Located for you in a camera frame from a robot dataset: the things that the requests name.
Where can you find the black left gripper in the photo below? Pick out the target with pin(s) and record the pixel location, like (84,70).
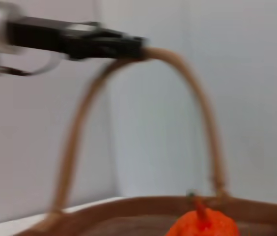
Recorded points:
(45,37)

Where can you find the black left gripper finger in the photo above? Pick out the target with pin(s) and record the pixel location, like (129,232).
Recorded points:
(123,52)
(126,40)

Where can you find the brown jute handbag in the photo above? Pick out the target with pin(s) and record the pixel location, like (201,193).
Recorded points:
(128,206)

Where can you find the orange fruit with stem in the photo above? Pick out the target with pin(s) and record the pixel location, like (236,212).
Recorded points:
(202,223)

